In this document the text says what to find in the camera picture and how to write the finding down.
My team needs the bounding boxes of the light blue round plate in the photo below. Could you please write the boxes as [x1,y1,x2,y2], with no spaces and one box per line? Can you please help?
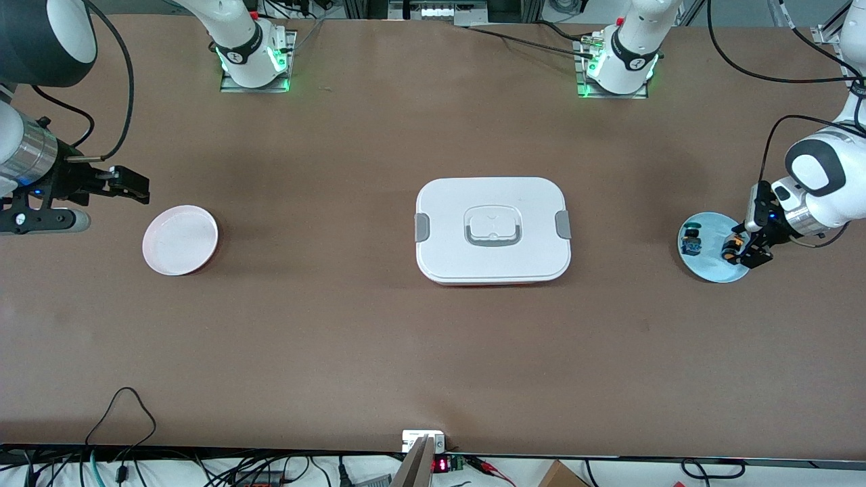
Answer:
[678,212,753,283]

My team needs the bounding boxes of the pale pink round plate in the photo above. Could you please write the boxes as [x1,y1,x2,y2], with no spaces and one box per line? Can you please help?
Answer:
[142,205,219,277]

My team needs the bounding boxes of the white lunch box grey latches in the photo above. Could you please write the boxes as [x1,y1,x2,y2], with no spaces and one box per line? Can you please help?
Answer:
[414,177,572,286]

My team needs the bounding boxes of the brown cardboard box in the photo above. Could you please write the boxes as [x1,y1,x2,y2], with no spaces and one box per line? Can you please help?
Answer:
[538,460,589,487]

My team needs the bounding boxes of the white electronics module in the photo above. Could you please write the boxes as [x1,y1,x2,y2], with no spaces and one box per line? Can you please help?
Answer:
[402,430,447,453]

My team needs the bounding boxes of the grey metal bar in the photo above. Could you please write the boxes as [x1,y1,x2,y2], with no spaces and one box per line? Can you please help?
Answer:
[392,436,434,487]

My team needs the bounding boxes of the black cable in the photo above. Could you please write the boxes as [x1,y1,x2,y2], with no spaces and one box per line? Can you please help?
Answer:
[30,85,95,149]
[85,387,158,448]
[83,0,135,162]
[771,0,866,131]
[761,114,860,187]
[707,0,866,86]
[463,20,596,56]

